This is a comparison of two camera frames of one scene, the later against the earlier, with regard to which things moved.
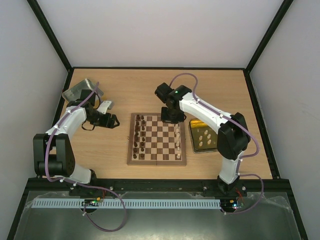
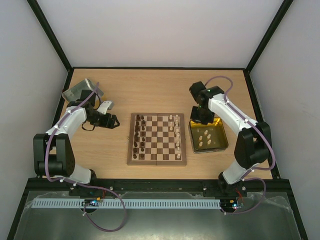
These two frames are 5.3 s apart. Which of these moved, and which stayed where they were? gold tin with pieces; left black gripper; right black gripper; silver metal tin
Moved: right black gripper
Stayed: gold tin with pieces; silver metal tin; left black gripper
